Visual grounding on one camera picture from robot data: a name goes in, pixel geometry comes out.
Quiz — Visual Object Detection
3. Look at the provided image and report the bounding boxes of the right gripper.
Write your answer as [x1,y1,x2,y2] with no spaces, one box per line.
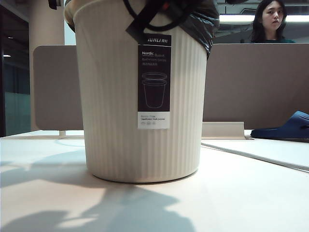
[161,0,194,17]

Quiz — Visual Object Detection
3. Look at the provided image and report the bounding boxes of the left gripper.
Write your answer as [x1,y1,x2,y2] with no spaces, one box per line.
[48,0,65,10]

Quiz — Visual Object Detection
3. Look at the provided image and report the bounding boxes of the black garbage bag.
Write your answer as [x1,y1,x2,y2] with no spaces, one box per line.
[63,0,220,60]

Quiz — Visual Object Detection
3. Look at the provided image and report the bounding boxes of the white ribbed trash can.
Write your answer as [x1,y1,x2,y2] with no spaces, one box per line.
[73,0,208,183]

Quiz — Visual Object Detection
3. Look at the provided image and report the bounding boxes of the beige round pillar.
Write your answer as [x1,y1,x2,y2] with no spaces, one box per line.
[28,0,65,132]

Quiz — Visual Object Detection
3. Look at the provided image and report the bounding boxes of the white ceiling light strip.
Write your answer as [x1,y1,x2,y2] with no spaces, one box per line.
[218,14,309,23]

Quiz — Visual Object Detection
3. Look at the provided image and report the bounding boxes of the dark glass office door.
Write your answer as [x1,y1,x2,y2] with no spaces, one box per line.
[0,4,31,138]

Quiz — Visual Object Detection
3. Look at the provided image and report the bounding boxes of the dark product label sticker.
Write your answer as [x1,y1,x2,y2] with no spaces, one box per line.
[125,18,175,130]

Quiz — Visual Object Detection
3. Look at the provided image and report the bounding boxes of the grey desk partition panel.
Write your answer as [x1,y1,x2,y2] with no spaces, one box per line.
[33,45,84,131]

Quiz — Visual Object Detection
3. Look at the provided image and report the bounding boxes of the dark-haired woman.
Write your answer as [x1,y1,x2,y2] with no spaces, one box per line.
[251,0,296,44]

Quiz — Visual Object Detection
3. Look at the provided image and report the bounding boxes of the brown desk partition panel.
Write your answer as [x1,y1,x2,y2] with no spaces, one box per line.
[202,43,309,130]

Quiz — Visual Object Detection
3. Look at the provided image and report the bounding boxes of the blue slipper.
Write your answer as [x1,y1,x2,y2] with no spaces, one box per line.
[250,110,309,143]

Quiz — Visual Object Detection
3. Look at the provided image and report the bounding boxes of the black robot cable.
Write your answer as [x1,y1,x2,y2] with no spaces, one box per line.
[122,0,194,32]

